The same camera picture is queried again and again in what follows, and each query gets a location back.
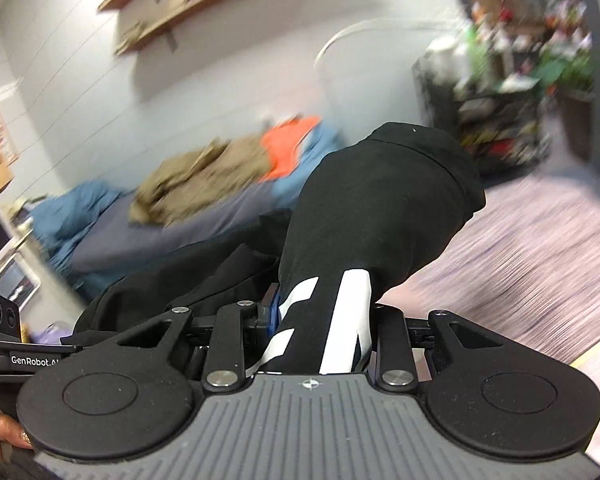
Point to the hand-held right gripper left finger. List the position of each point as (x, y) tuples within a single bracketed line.
[(275, 311)]

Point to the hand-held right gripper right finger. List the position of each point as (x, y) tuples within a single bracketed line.
[(392, 340)]

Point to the black hoodie with white print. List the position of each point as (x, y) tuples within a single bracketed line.
[(380, 210)]

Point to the person's left hand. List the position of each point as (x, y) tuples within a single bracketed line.
[(2, 432)]

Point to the purple cloth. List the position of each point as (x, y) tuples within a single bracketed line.
[(50, 335)]

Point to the white framed screen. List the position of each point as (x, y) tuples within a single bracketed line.
[(10, 280)]

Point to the grey bed sheet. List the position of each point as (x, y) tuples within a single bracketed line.
[(180, 240)]

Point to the khaki garment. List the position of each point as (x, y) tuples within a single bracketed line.
[(200, 185)]

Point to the blue blanket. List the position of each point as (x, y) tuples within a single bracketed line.
[(75, 220)]

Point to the lilac fuzzy blanket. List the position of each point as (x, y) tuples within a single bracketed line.
[(530, 260)]

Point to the orange cloth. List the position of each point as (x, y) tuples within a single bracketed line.
[(287, 147)]

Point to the white container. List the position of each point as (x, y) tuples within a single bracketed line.
[(447, 62)]

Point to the brown wooden cabinet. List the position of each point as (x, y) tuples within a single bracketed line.
[(577, 125)]

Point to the green bottle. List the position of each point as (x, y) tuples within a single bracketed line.
[(476, 47)]

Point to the green leafy plant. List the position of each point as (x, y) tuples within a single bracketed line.
[(562, 67)]

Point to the long wooden wall shelf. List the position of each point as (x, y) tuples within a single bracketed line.
[(205, 10)]

